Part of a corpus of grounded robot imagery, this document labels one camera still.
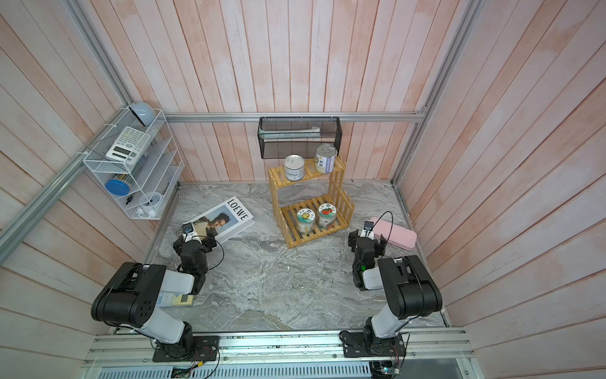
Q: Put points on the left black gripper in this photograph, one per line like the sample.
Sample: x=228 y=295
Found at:
x=208 y=243

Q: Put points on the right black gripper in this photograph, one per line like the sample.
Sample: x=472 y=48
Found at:
x=354 y=240

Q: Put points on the bamboo two-tier shelf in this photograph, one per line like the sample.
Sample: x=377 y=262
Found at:
x=286 y=216

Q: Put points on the glass jar tomato lid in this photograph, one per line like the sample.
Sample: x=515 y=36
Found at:
x=326 y=215

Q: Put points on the glass jar sunflower lid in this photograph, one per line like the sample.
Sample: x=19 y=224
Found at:
x=306 y=219

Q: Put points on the silver tin can purple label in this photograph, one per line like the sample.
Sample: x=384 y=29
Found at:
x=325 y=158

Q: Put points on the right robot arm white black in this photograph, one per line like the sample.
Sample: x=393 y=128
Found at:
x=410 y=291

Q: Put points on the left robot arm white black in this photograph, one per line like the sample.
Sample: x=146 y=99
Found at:
x=130 y=299

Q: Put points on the pink plastic case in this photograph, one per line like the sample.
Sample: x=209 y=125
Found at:
x=396 y=235

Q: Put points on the Loewe magazine book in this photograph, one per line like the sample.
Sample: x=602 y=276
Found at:
x=224 y=221

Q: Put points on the yellow green calculator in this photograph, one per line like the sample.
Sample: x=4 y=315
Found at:
x=166 y=299

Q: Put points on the white cup in rack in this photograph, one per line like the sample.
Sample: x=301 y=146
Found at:
x=149 y=203

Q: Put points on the white desk calculator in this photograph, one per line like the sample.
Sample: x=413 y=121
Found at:
x=129 y=146

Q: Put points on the papers in mesh basket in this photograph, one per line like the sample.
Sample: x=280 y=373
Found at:
x=291 y=134

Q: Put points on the light blue round gadget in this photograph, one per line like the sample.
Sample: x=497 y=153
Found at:
x=143 y=112

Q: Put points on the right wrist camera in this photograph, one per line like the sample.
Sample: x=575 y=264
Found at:
x=368 y=228

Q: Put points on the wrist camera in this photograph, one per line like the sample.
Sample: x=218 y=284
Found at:
x=188 y=229
x=368 y=228

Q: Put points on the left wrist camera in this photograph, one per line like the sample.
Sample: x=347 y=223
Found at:
x=188 y=229

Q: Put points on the white wire wall rack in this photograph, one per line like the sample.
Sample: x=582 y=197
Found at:
x=158 y=170

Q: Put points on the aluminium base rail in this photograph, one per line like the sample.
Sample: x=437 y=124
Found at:
x=415 y=353

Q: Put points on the black mesh wall basket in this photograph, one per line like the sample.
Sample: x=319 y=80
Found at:
x=330 y=132

